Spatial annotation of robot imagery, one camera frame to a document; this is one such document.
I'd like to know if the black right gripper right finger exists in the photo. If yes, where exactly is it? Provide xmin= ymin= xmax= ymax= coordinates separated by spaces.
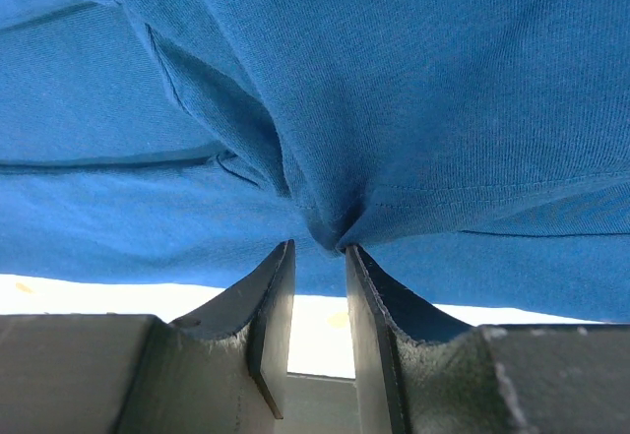
xmin=346 ymin=245 xmax=629 ymax=433

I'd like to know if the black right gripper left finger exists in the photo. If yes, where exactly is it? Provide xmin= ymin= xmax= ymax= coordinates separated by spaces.
xmin=1 ymin=241 xmax=295 ymax=433

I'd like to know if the blue t-shirt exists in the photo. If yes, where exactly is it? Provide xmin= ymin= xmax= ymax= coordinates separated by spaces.
xmin=1 ymin=0 xmax=629 ymax=323

